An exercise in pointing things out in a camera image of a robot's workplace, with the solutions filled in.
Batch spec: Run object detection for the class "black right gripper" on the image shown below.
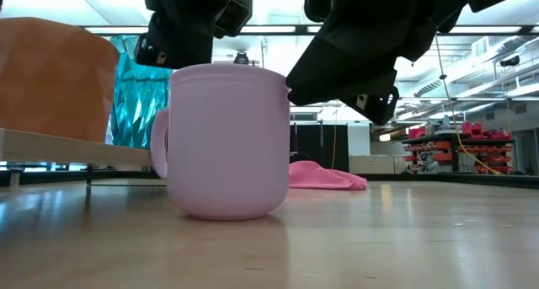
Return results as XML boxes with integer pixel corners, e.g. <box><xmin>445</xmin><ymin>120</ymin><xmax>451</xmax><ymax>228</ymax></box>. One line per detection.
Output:
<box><xmin>286</xmin><ymin>0</ymin><xmax>523</xmax><ymax>126</ymax></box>

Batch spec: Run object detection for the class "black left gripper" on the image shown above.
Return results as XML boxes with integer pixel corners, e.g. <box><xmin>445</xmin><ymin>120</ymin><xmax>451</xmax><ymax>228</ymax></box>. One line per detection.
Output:
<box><xmin>134</xmin><ymin>0</ymin><xmax>253</xmax><ymax>70</ymax></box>

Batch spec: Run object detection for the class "teal faceted plastic tumbler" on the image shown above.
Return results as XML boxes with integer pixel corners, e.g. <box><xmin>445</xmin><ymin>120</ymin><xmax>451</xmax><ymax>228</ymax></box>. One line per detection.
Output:
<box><xmin>109</xmin><ymin>35</ymin><xmax>173</xmax><ymax>150</ymax></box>

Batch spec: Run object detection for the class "pale pink mug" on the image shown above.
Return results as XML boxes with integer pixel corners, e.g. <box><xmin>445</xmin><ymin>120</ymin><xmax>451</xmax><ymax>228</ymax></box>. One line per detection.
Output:
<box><xmin>150</xmin><ymin>63</ymin><xmax>291</xmax><ymax>222</ymax></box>

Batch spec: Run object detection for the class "orange plastic cup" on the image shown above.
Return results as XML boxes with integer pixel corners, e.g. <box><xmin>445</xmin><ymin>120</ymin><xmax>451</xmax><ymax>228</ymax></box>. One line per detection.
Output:
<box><xmin>0</xmin><ymin>17</ymin><xmax>121</xmax><ymax>144</ymax></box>

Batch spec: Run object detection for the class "black partition panel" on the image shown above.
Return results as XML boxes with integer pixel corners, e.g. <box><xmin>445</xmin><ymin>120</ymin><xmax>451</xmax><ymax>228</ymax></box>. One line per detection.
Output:
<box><xmin>289</xmin><ymin>122</ymin><xmax>350</xmax><ymax>172</ymax></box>

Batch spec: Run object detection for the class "pink cloth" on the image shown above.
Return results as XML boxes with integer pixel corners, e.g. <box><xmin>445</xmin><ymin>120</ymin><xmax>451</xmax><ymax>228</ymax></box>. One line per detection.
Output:
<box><xmin>288</xmin><ymin>160</ymin><xmax>368</xmax><ymax>191</ymax></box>

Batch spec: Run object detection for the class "parts bin rack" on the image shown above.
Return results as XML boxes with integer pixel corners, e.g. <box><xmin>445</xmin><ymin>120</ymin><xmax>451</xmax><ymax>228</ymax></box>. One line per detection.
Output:
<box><xmin>402</xmin><ymin>122</ymin><xmax>517</xmax><ymax>175</ymax></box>

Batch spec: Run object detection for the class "black ceiling light rail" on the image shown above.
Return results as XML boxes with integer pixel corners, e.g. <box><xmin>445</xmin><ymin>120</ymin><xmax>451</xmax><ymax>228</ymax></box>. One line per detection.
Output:
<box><xmin>79</xmin><ymin>24</ymin><xmax>539</xmax><ymax>35</ymax></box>

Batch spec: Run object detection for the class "yellow hanging cable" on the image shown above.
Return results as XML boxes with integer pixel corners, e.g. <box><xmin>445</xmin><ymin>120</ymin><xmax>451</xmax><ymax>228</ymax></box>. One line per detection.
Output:
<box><xmin>330</xmin><ymin>107</ymin><xmax>339</xmax><ymax>170</ymax></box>
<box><xmin>433</xmin><ymin>31</ymin><xmax>504</xmax><ymax>175</ymax></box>

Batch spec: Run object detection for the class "wooden shelf with black frame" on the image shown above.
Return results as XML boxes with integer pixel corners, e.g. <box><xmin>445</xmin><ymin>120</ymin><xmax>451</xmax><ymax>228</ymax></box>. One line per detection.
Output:
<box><xmin>0</xmin><ymin>127</ymin><xmax>168</xmax><ymax>188</ymax></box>

